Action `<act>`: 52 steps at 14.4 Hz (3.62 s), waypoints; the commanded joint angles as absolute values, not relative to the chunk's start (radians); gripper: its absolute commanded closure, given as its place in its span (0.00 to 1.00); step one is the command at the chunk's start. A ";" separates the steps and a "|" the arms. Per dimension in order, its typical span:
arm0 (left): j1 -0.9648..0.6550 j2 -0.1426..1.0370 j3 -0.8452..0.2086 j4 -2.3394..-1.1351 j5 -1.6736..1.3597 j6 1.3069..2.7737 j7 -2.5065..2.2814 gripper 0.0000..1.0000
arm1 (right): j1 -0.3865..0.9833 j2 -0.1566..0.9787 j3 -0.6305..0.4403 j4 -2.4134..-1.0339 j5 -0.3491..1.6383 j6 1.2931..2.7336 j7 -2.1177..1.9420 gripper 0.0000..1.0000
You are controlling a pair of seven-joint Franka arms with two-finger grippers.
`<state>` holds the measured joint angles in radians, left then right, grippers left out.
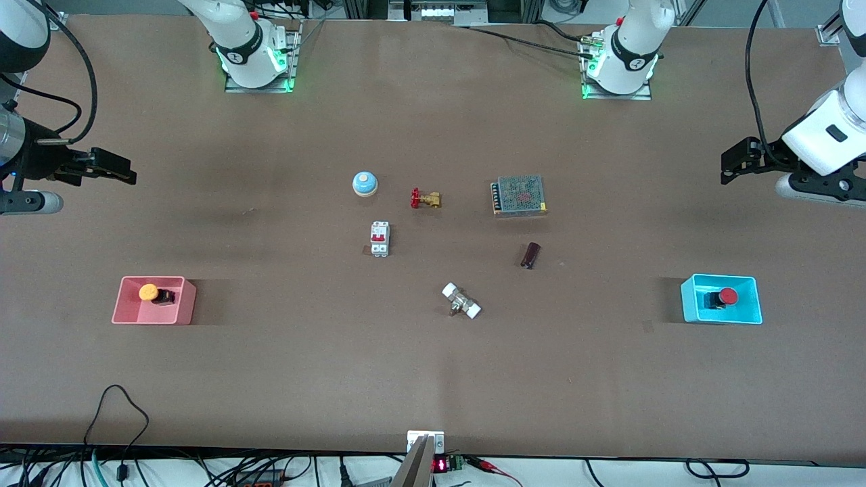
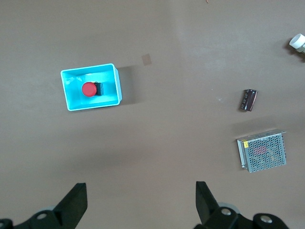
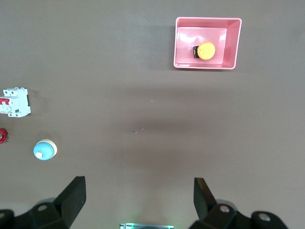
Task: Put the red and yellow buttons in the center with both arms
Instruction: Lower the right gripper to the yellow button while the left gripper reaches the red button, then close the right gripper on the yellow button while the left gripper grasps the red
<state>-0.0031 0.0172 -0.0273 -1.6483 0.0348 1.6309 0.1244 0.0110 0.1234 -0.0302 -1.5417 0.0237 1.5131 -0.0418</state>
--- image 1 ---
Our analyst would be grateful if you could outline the pink plastic bin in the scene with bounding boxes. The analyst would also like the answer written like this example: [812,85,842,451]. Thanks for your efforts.
[112,275,197,326]

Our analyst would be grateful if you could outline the cyan plastic bin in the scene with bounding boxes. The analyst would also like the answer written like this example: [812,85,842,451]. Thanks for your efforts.
[680,273,763,325]

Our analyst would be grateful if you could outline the metal mesh power supply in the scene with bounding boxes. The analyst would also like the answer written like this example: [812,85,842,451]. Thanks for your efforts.
[491,175,547,217]

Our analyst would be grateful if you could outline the metal fitting white ends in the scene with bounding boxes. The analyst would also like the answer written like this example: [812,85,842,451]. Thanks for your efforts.
[441,282,482,321]

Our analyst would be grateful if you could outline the white power strip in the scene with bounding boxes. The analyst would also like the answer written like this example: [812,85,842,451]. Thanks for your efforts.
[406,0,488,21]

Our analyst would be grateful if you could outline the red clip lead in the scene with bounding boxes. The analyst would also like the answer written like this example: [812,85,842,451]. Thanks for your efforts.
[467,457,525,487]

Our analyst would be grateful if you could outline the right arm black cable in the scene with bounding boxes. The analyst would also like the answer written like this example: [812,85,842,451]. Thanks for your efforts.
[0,0,99,146]

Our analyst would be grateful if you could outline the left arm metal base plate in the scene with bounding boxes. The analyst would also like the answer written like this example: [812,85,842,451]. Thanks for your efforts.
[582,34,652,101]

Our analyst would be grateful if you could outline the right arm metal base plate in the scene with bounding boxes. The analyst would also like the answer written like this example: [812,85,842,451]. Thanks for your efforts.
[225,20,300,93]

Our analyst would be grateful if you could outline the black cable with ferrite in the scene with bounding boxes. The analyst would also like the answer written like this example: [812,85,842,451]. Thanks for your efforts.
[83,385,150,484]

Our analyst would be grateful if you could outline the long black table cable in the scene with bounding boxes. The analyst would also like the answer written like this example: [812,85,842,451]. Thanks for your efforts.
[467,20,597,59]

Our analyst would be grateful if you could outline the black looped cable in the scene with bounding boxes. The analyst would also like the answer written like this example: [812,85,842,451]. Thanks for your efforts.
[686,459,750,479]

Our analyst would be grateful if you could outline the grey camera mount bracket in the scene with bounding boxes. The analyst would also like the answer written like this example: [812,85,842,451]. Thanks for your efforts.
[391,430,445,487]

